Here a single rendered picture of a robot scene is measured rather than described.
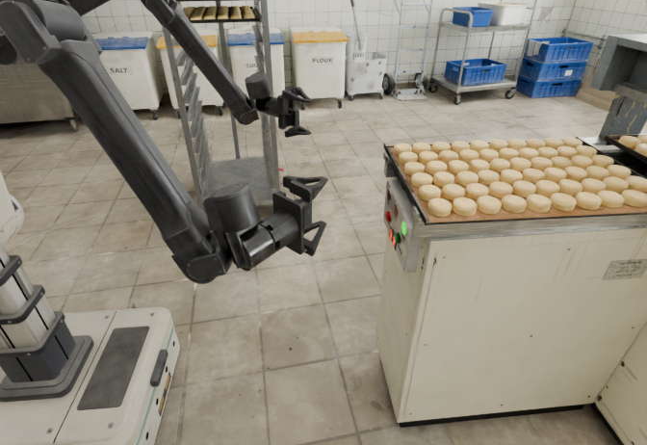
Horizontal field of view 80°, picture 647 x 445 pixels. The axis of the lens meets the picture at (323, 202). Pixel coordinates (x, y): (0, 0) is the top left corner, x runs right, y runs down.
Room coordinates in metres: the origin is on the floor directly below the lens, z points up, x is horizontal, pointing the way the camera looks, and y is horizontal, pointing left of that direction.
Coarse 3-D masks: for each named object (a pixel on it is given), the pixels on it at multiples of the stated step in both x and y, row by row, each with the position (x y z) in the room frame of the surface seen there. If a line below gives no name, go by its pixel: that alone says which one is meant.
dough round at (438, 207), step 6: (432, 198) 0.73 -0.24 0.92; (438, 198) 0.73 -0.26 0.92; (432, 204) 0.70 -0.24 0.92; (438, 204) 0.70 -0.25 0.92; (444, 204) 0.70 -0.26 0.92; (450, 204) 0.70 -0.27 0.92; (432, 210) 0.69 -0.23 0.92; (438, 210) 0.68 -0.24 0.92; (444, 210) 0.68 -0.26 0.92; (450, 210) 0.69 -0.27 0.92; (438, 216) 0.68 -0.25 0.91; (444, 216) 0.68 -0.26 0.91
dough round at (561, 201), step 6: (552, 198) 0.73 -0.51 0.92; (558, 198) 0.73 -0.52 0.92; (564, 198) 0.73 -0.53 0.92; (570, 198) 0.73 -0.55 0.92; (552, 204) 0.72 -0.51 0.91; (558, 204) 0.71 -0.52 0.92; (564, 204) 0.71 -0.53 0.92; (570, 204) 0.71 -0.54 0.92; (564, 210) 0.71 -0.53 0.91; (570, 210) 0.71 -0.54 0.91
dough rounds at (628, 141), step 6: (624, 138) 1.08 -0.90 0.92; (630, 138) 1.08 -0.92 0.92; (636, 138) 1.08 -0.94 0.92; (642, 138) 1.08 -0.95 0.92; (624, 144) 1.06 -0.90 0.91; (630, 144) 1.05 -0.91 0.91; (636, 144) 1.03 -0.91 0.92; (642, 144) 1.03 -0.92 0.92; (636, 150) 1.01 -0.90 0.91; (642, 150) 1.00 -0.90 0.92
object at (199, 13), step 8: (192, 8) 2.40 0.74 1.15; (200, 8) 2.41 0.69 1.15; (208, 8) 2.43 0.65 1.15; (216, 8) 2.43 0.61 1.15; (224, 8) 2.40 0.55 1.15; (232, 8) 2.40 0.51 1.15; (248, 8) 2.41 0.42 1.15; (192, 16) 2.02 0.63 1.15; (200, 16) 2.03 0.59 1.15; (208, 16) 1.99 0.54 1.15; (224, 16) 1.99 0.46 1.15; (232, 16) 2.00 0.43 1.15; (240, 16) 2.01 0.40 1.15; (248, 16) 2.01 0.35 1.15
